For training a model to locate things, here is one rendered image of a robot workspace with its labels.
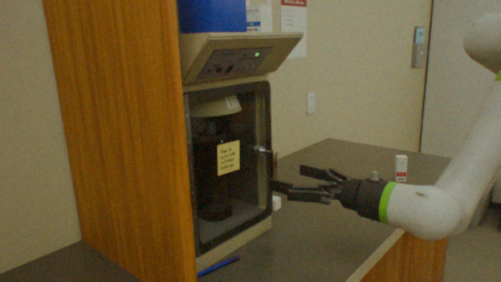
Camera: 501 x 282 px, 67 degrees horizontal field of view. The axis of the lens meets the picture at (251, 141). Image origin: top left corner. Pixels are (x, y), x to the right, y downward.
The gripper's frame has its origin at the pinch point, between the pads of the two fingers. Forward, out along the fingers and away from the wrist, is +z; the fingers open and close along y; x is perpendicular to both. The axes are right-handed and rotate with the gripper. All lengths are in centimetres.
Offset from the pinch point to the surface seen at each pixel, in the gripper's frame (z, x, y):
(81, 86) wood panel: 36, -25, 35
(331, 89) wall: 54, -7, -117
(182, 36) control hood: 6.6, -35.8, 26.7
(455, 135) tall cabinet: 24, 51, -285
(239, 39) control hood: -0.5, -34.9, 17.8
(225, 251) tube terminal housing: 10.6, 18.9, 14.3
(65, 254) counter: 47, 21, 41
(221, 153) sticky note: 9.4, -8.6, 15.2
